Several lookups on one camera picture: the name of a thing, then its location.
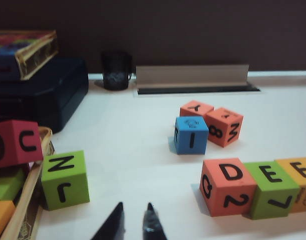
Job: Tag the plain green block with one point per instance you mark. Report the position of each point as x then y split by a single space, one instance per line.
8 185

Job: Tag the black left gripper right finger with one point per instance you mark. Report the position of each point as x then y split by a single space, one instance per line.
151 225

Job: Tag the brown desk partition panel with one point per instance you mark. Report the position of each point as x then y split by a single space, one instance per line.
167 30

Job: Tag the orange-red block letter D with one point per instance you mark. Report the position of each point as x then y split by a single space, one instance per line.
225 185

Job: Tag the dark blue case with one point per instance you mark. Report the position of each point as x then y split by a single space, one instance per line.
48 100

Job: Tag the green block letter E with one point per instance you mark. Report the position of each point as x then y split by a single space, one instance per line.
270 190

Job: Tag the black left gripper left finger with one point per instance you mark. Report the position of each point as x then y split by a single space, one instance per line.
112 225

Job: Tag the orange-red block letter M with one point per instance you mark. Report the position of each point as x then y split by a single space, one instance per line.
222 127

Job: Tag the blue block fish picture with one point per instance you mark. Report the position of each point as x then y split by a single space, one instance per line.
190 137

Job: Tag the red block letter U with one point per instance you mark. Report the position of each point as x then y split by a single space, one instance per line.
15 145

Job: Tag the green block letter N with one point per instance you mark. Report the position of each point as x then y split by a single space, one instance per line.
65 180

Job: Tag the plain orange block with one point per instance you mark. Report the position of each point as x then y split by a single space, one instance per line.
1 217

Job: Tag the yellow block letter E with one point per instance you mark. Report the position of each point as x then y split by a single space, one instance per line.
302 180

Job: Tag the orange-red block letter Y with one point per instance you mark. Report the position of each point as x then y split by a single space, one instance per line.
196 110

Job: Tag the black mug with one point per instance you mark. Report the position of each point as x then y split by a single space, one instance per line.
115 70

